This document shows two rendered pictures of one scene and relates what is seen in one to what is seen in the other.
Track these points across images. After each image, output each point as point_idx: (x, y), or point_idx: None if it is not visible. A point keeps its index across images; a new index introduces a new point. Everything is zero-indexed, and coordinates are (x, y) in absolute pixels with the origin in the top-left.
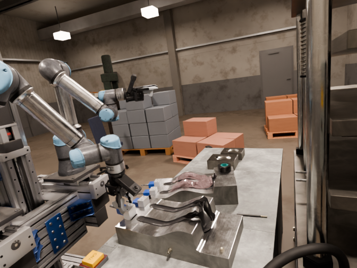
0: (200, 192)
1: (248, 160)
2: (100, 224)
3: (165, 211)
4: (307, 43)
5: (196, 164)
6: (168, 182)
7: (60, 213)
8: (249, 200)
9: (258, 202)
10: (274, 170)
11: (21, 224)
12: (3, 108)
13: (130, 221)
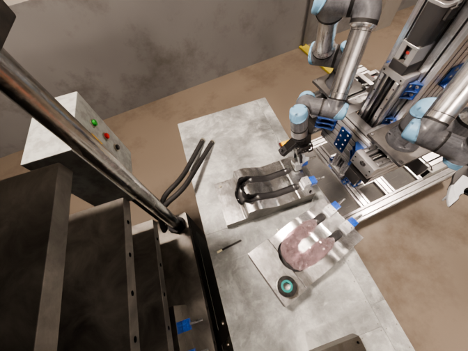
0: (279, 231)
1: None
2: (346, 175)
3: (280, 188)
4: (100, 143)
5: (391, 346)
6: (341, 238)
7: (350, 136)
8: (243, 271)
9: (233, 272)
10: None
11: None
12: (423, 24)
13: (290, 164)
